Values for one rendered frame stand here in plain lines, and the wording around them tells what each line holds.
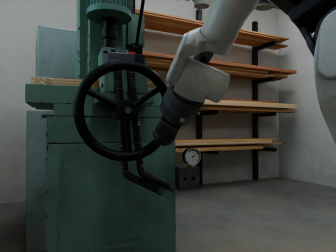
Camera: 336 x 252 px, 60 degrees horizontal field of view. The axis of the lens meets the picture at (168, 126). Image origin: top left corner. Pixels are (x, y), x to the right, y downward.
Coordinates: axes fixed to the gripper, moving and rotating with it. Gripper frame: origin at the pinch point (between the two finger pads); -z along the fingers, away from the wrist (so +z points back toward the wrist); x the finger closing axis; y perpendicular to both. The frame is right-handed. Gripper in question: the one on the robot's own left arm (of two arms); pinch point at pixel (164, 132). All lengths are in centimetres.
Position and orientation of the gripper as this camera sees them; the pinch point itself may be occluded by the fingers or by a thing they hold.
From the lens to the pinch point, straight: 79.0
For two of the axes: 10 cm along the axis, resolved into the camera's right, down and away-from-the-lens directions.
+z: 2.9, -5.1, -8.1
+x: 3.7, -7.2, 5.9
